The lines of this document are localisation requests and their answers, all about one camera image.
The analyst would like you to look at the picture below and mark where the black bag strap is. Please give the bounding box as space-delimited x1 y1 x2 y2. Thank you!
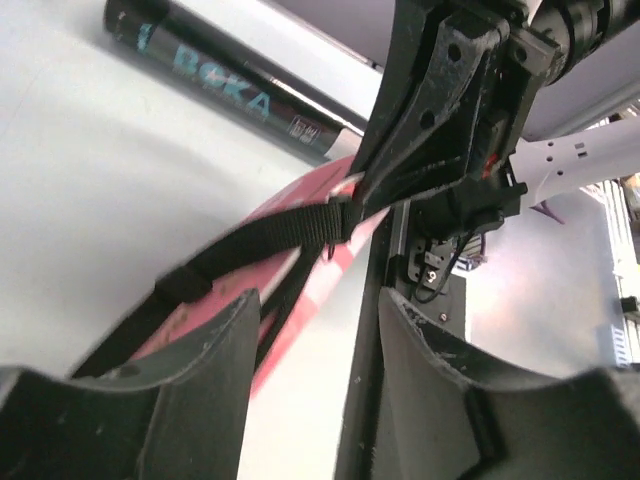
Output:
69 194 361 381

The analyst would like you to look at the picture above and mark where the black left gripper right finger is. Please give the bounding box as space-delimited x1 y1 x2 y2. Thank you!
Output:
378 288 639 479

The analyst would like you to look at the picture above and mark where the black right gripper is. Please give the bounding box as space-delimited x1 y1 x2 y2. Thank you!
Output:
357 1 569 235

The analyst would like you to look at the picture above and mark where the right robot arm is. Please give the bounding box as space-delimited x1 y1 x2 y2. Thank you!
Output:
345 1 639 239

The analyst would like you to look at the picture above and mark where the pink racket bag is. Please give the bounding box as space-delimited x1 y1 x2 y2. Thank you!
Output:
132 156 387 395

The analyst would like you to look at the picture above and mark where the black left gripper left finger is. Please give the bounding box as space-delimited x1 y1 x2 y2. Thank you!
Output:
1 290 260 479

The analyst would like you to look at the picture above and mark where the black shuttlecock tube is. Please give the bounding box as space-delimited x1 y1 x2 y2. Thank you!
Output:
103 1 366 160

